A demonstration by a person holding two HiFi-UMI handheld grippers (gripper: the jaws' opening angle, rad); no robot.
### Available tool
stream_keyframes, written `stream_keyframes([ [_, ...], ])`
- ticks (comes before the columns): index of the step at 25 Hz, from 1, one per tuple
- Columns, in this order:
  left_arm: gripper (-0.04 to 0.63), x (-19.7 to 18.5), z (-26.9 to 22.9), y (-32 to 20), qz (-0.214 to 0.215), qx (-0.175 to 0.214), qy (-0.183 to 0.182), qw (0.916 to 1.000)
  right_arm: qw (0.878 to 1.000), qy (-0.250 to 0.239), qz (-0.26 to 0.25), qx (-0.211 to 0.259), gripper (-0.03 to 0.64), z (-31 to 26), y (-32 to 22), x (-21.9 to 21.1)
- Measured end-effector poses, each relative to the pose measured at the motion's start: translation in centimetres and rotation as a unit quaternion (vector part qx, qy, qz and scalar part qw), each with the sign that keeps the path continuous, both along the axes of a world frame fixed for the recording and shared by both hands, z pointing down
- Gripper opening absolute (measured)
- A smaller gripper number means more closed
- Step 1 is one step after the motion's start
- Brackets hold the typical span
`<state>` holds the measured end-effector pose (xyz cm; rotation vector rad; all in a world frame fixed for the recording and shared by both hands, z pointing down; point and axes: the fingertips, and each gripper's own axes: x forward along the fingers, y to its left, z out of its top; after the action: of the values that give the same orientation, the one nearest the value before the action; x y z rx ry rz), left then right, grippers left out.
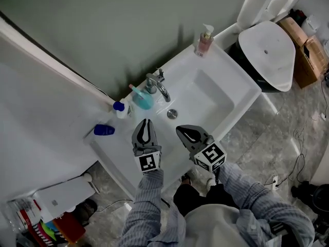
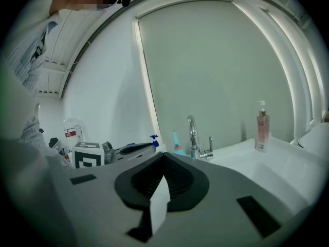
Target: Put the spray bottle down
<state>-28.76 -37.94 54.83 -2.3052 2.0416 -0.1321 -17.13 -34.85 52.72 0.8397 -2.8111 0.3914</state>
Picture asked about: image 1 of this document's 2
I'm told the white pump bottle blue cap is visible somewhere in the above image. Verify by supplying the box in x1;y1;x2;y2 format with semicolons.
112;98;134;120

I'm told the teal tube with pink cap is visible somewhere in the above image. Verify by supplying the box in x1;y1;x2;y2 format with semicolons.
128;83;155;110

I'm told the black bag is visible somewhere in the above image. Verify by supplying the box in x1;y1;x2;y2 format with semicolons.
74;199;98;222

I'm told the person's leg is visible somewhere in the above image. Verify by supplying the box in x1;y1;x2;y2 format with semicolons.
204;183;241;210
300;181;318;199
173;183;206;217

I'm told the person's torso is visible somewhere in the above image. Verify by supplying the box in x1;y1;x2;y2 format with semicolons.
159;204;316;247

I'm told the person's right leg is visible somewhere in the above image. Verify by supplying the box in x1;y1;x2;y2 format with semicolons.
204;183;241;210

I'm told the white floor cable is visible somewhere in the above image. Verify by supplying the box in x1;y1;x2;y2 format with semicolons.
97;199;134;212

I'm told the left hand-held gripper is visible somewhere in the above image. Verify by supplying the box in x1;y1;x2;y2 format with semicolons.
131;119;162;174

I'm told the thin tangled cable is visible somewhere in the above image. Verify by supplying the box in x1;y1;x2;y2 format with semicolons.
293;129;306;154

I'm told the person's left forearm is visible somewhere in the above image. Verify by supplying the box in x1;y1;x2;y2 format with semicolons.
120;169;165;247

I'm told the green cloth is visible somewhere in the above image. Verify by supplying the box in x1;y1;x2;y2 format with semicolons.
41;221;56;240

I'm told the person's right forearm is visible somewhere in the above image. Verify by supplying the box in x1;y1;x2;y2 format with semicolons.
218;162;283;210

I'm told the white basin on dark base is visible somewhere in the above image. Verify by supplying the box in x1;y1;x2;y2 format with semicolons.
227;21;296;94

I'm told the large cardboard box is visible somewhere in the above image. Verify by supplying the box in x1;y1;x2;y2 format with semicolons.
293;34;329;89

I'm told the white box appliance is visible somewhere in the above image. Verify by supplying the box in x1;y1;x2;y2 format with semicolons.
35;178;96;223

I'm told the black round seat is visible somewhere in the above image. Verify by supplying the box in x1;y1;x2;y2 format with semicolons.
312;184;329;212

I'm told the dark bag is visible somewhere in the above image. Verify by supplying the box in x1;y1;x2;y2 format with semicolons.
290;8;306;23

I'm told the black white striped cloth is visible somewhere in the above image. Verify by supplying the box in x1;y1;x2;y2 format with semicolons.
28;221;67;247

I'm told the black power cable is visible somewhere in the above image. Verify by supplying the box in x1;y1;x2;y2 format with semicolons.
276;153;306;187

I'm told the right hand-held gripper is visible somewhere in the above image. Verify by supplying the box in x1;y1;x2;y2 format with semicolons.
175;124;227;172

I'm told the person's left leg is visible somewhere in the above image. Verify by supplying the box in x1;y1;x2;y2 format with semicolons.
173;183;206;217

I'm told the orange box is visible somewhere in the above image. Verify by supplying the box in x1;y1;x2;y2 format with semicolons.
52;212;86;243

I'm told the grey strap buckle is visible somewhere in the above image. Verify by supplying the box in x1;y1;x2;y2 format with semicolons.
269;221;288;236

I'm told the chrome faucet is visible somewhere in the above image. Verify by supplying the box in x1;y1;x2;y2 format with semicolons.
145;68;172;103

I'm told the white vanity table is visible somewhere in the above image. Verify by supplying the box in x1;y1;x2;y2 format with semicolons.
83;42;262;199

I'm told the white door stopper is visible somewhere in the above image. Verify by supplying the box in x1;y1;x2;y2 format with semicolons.
83;172;101;194

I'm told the white bin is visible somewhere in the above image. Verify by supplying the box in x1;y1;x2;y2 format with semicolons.
300;14;321;37

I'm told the small cardboard box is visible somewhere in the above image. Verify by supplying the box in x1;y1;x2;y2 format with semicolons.
279;17;309;48

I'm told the pink pump soap bottle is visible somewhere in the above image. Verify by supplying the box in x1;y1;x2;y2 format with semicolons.
194;23;215;58

